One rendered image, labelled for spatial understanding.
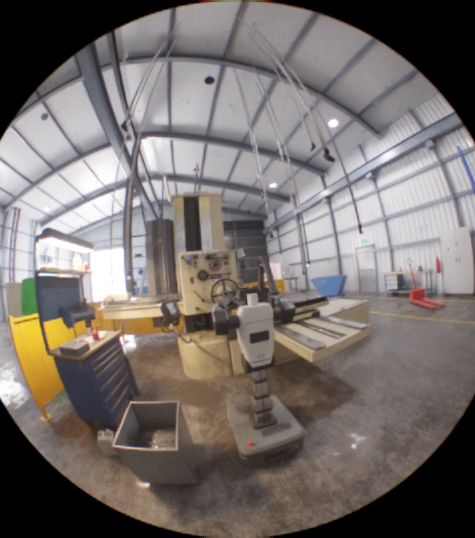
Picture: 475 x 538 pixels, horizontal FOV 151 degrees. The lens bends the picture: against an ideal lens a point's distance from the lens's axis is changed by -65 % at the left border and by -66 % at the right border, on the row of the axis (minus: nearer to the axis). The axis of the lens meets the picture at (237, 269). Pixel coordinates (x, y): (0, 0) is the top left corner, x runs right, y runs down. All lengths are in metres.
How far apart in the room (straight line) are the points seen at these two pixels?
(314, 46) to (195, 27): 3.53
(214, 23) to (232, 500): 8.49
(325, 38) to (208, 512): 8.68
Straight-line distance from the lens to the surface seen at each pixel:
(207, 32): 7.15
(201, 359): 2.69
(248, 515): 1.54
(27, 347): 2.70
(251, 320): 1.12
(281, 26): 7.00
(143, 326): 5.16
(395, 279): 7.68
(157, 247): 3.17
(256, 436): 1.58
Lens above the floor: 1.49
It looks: 2 degrees up
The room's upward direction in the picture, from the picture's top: 6 degrees counter-clockwise
